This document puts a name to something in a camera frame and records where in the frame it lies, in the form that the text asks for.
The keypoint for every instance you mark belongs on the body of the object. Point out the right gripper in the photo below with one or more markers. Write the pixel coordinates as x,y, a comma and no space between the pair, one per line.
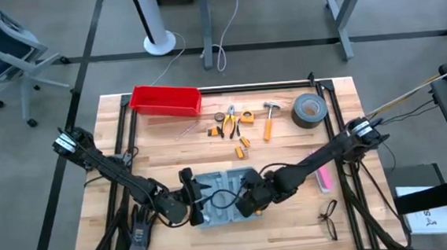
259,191

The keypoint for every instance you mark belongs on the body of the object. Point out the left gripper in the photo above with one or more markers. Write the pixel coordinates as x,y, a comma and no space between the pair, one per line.
195,198

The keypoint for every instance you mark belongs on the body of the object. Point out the grey plastic tool case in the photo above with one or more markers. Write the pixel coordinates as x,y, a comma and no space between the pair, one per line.
221,180

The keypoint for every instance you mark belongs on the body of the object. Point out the orange screwdriver bit holder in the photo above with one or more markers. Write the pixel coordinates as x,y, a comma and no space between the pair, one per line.
244,141

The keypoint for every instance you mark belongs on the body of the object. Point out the yellow tape measure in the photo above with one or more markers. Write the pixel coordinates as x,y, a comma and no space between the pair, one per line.
246,118

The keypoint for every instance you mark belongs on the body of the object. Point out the small black tape roll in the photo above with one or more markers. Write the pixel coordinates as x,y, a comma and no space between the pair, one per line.
215,117

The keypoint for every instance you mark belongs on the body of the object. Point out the red plastic bin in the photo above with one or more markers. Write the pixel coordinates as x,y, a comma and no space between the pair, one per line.
164,101

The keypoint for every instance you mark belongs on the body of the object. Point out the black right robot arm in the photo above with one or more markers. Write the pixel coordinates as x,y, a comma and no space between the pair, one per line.
320,157

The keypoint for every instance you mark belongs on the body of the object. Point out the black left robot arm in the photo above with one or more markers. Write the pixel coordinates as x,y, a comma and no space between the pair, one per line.
120,173

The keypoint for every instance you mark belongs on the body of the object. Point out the pink white sanding block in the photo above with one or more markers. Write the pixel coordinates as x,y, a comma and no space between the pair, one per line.
325,181

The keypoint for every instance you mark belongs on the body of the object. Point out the dark framed eyeglasses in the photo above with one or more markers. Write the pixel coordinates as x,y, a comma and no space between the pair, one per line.
324,215

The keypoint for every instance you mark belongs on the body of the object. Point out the black grey work glove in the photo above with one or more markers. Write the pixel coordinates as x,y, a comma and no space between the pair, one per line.
137,245

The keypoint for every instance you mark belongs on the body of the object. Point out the grey floor box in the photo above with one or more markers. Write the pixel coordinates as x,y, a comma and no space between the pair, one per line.
408,175

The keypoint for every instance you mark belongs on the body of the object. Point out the pole with round white base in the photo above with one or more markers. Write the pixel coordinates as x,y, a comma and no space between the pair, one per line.
158,43

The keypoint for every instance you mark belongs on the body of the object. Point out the black flat bar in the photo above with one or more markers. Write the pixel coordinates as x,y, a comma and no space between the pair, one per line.
433,197

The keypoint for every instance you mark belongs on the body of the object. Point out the white printed paper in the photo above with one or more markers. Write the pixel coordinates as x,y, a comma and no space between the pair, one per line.
431,222

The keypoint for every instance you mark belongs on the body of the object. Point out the yellow white rod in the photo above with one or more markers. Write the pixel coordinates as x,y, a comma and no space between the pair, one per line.
422,86

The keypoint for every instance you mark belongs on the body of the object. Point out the grey duct tape roll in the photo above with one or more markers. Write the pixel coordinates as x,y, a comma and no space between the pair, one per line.
300,117

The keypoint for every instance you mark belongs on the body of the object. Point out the black aluminium table frame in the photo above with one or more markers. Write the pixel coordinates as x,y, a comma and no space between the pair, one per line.
244,88

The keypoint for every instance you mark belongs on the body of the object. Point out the black diagonal frame brace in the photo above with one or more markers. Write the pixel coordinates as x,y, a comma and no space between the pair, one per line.
105,243
368,219

